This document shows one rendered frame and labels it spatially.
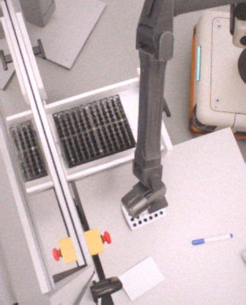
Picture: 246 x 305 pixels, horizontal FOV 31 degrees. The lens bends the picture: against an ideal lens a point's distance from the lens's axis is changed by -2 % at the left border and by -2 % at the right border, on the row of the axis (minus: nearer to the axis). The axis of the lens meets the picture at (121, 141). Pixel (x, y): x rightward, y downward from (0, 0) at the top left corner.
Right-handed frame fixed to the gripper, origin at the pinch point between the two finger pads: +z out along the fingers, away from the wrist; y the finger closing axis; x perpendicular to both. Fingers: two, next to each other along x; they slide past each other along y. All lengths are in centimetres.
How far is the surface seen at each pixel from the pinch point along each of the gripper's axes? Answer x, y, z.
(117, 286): -21, 16, -72
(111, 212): -12.6, -1.1, 5.3
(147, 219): -3.1, 5.8, 1.7
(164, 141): 10.0, -13.4, -11.2
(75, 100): -9.8, -37.7, -7.9
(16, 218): -25, 8, -118
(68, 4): 16, -124, 77
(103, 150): -8.1, -18.5, -8.8
